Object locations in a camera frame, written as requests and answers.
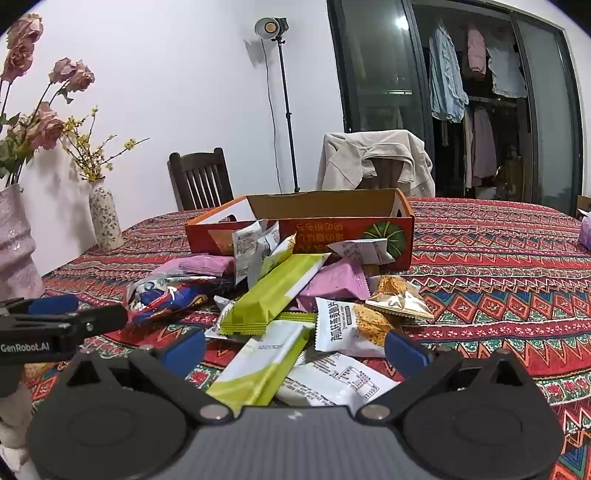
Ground beige jacket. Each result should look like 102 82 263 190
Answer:
316 130 435 198

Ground pink hanging jacket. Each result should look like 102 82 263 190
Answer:
466 23 488 81

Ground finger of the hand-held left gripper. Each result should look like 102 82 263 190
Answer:
76 305 129 342
0 295 79 317

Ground light blue hanging shirt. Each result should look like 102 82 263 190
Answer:
429 21 469 123

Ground dark wooden chair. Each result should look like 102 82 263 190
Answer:
167 148 235 212

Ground red orange cardboard box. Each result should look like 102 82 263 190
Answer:
185 188 415 271

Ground blue and red shiny packet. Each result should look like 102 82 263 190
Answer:
124 272 236 325

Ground pale pink hanging garments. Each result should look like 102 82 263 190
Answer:
464 106 498 188

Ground clear golden cracker packet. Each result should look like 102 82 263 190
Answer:
364 274 435 322

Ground yellow flower branches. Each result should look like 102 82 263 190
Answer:
62 107 151 183

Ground green snack bar packet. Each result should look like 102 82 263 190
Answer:
259 234 297 280
219 253 332 336

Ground floral patterned vase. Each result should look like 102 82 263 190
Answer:
89 178 124 252

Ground studio light on stand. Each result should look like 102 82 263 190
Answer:
255 17 302 193

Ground brown wooden chair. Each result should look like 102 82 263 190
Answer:
358 157 407 191

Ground pink textured vase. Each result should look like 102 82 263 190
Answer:
0 184 45 301

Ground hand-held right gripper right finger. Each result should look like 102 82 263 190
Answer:
355 329 539 424

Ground white hanging shirt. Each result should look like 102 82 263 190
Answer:
487 32 528 99

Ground wardrobe with hanging clothes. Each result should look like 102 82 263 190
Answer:
327 0 585 217

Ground green and white bar packet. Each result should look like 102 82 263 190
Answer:
206 320 315 415

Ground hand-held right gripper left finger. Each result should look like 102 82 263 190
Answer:
58 329 234 424

